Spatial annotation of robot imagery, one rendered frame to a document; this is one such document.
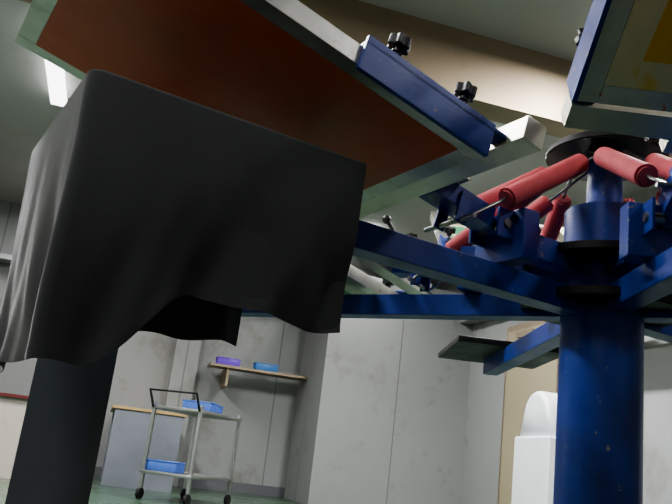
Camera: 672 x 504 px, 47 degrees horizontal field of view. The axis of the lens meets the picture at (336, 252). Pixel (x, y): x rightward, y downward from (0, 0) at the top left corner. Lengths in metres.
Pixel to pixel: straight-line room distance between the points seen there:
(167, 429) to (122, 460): 0.52
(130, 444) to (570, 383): 6.61
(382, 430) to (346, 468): 0.61
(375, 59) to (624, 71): 0.43
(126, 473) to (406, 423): 3.24
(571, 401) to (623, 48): 0.88
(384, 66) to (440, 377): 8.29
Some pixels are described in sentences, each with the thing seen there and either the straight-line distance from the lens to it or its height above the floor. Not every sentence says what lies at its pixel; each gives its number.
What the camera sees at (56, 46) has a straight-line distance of 1.68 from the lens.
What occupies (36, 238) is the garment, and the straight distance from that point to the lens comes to 1.27.
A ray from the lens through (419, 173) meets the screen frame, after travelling 1.56.
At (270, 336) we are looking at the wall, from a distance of 10.12.
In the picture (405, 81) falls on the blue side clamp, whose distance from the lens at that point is 1.35.
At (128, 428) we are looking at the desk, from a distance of 8.19.
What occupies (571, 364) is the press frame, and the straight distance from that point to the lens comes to 1.95.
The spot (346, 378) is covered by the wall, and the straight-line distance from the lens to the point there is 9.07.
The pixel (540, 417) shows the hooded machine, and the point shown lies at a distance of 6.75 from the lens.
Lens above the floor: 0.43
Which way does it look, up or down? 16 degrees up
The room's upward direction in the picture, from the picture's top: 7 degrees clockwise
